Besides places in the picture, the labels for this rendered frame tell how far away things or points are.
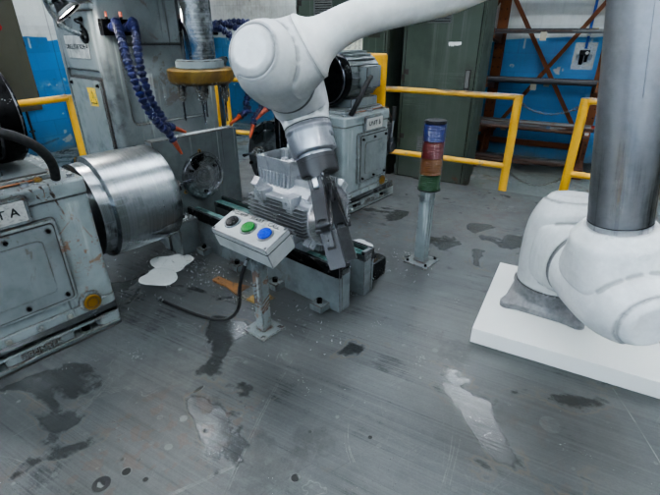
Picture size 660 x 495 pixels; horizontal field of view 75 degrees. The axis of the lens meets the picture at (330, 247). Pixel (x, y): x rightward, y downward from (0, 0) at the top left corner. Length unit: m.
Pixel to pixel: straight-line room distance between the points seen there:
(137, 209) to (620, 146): 0.96
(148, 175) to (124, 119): 0.35
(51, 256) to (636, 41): 1.07
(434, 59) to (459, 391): 3.66
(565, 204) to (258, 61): 0.69
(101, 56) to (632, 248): 1.32
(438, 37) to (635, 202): 3.58
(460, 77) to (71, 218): 3.67
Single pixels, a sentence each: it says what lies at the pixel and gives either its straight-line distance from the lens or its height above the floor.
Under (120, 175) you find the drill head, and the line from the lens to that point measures 1.11.
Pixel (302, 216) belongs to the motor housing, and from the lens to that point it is 1.02.
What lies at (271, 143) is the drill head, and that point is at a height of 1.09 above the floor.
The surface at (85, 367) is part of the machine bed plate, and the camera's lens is 1.06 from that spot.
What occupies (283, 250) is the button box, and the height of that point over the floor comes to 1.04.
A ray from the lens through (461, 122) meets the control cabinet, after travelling 4.29.
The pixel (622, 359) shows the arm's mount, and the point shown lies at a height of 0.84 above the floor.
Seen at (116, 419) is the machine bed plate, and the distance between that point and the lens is 0.92.
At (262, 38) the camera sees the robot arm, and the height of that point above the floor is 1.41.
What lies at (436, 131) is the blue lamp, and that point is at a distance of 1.19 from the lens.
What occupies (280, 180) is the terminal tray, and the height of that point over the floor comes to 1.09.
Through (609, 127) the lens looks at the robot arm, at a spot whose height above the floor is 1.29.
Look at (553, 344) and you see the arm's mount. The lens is 1.04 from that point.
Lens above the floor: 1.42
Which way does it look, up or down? 26 degrees down
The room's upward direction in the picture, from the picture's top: straight up
